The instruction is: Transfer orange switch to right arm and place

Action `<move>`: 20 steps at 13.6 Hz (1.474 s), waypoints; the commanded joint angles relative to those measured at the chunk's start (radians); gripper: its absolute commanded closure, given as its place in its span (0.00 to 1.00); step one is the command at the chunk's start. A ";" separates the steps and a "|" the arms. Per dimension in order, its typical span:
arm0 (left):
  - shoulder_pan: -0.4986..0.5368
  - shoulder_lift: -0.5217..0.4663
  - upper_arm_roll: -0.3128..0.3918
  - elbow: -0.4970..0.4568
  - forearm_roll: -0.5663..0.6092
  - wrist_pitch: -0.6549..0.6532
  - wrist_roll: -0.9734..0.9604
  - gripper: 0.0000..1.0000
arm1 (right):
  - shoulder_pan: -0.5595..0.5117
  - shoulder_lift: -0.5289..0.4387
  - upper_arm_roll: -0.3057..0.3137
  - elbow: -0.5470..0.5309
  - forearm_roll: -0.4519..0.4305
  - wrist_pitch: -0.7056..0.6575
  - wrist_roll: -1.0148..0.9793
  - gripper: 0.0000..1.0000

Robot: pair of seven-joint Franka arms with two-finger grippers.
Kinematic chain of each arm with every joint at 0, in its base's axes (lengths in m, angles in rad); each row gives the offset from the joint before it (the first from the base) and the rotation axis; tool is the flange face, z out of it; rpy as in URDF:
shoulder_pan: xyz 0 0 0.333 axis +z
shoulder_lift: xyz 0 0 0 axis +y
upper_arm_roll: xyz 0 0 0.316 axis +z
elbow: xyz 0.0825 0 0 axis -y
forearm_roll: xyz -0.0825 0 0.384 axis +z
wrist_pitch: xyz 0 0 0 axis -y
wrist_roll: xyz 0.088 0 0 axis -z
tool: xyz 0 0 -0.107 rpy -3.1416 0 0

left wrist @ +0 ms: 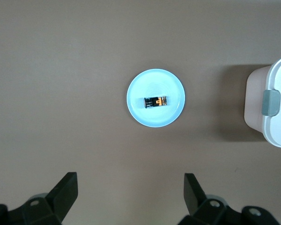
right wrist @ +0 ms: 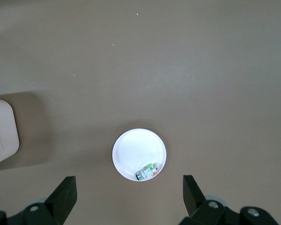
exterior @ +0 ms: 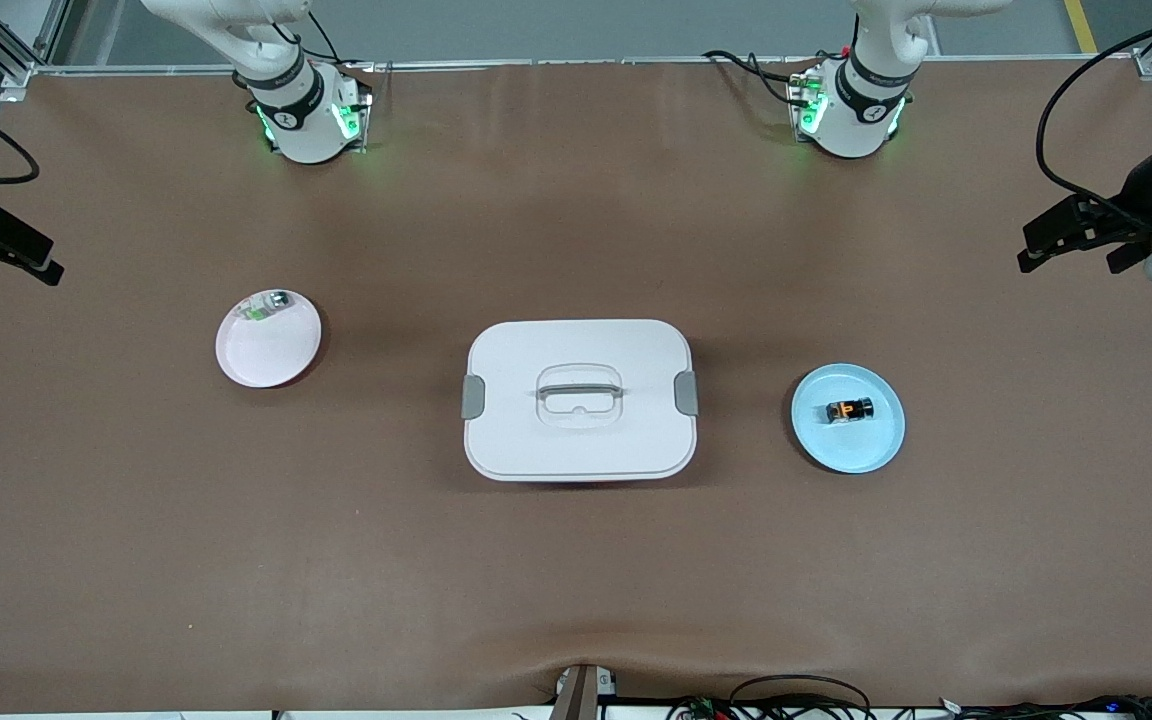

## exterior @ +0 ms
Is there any brown table mat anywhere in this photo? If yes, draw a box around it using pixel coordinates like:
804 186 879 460
0 60 1152 713

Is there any black cable bundle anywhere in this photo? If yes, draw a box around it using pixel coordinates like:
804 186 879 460
936 693 1152 720

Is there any white lidded storage box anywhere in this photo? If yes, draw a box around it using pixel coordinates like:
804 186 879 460
461 318 699 483

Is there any green and white switch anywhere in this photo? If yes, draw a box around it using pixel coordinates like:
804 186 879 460
241 290 295 323

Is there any black base power cable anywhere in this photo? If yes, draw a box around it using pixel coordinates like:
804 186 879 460
703 50 817 106

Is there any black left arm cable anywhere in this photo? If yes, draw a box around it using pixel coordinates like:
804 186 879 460
1036 10 1152 206

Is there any pale pink round plate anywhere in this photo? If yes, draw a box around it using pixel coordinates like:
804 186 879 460
215 289 323 389

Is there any metal bracket at table edge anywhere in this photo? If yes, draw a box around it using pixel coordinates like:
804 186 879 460
551 663 617 720

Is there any light blue round plate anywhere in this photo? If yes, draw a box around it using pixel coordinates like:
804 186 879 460
791 363 906 475

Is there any black looped cable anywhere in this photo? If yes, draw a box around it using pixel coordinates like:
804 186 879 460
731 675 874 720

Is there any aluminium table edge rail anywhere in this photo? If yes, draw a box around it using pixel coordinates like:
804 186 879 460
31 55 1152 77

